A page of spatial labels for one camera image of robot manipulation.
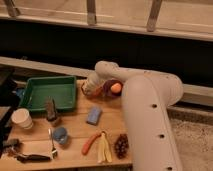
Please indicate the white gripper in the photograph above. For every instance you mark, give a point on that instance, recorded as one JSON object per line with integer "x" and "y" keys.
{"x": 92, "y": 82}

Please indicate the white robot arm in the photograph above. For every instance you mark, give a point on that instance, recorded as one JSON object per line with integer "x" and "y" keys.
{"x": 146, "y": 95}

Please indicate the dark red bowl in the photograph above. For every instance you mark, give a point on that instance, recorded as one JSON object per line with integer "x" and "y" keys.
{"x": 106, "y": 88}

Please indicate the orange ball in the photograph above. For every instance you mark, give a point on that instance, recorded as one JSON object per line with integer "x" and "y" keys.
{"x": 116, "y": 88}

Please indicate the green plastic tray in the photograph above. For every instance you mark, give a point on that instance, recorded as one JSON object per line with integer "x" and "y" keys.
{"x": 62, "y": 89}

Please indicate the blue sponge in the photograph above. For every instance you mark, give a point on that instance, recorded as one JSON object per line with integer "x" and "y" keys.
{"x": 94, "y": 115}

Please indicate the brown brush block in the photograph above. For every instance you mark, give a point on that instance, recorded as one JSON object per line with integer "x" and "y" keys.
{"x": 52, "y": 114}

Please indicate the blue cup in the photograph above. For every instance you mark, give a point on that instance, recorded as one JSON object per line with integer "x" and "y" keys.
{"x": 60, "y": 135}

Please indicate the orange carrot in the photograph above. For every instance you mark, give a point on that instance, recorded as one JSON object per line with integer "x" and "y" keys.
{"x": 87, "y": 145}

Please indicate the dark grape bunch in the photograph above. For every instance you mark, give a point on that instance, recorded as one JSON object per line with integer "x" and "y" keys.
{"x": 121, "y": 146}

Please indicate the yellow banana peel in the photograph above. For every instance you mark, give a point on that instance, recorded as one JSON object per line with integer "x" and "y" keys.
{"x": 104, "y": 153}

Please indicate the white paper cup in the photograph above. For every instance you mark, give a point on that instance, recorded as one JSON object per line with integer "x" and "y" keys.
{"x": 22, "y": 118}

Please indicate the black handled tool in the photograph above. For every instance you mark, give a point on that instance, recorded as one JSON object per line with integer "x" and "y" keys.
{"x": 32, "y": 158}

